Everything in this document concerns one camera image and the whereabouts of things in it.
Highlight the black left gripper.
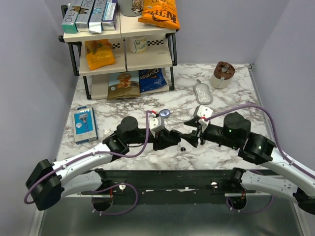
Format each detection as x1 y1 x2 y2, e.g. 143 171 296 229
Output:
126 128 178 152

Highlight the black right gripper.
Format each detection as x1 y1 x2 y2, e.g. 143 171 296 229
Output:
178 117 239 149

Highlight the lavender earbud charging case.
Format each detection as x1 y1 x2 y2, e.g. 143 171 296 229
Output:
159 109 171 118

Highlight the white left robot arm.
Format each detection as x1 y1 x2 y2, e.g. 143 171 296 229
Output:
24 112 181 211

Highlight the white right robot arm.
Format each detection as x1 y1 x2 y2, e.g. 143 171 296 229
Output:
179 112 315 214

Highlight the blue doritos bag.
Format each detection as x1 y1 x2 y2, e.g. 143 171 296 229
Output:
138 68 167 93

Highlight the tan chips bag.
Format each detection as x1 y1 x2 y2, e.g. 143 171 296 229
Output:
107 71 140 100

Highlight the brown paper cup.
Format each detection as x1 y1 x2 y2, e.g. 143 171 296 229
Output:
210 61 235 89

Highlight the blue razor package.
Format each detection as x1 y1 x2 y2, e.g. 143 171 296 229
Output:
71 106 98 145

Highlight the beige tiered shelf rack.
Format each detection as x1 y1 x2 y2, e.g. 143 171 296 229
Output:
59 13 177 100

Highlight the white printed mug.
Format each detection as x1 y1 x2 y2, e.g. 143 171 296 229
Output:
128 36 147 54

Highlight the orange snack bag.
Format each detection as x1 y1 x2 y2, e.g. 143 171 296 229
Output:
84 39 116 70

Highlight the orange kettle chips bag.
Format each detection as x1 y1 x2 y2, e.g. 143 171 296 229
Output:
138 0 181 30

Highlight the purple blue toothpaste box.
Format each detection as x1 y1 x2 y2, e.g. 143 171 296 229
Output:
101 0 118 30

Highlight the grey cartoon mug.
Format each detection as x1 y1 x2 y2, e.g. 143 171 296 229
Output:
118 0 143 17

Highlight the silver blue toothpaste box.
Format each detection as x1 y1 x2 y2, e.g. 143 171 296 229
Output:
89 0 107 34

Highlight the teal toothpaste box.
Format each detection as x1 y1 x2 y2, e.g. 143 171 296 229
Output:
62 0 83 34

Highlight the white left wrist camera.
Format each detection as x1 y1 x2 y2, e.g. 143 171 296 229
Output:
149 117 165 135

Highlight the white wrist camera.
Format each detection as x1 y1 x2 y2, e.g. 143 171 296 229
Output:
149 117 165 135
193 105 213 119

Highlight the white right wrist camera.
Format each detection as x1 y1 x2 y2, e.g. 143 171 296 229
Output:
193 105 213 119

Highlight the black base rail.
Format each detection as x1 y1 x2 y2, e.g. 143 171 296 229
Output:
46 169 245 209

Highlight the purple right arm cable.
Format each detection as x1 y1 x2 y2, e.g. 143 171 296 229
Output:
205 103 315 214

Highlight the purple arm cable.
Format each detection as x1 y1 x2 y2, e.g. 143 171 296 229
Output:
24 110 157 216
205 103 315 214

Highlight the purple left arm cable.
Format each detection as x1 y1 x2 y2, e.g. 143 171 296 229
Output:
24 110 157 216

